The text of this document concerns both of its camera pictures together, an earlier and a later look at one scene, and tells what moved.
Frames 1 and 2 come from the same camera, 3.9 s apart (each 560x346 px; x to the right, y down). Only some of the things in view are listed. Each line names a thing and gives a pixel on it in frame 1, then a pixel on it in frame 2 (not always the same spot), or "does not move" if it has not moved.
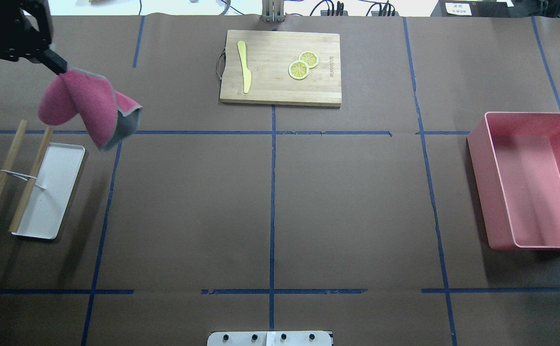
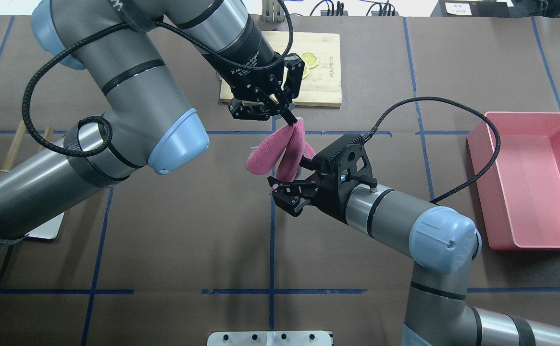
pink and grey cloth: (108, 116) → (282, 151)
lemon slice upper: (309, 56) does not move
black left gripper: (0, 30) → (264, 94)
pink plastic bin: (530, 170) does not move
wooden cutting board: (269, 55) does not move
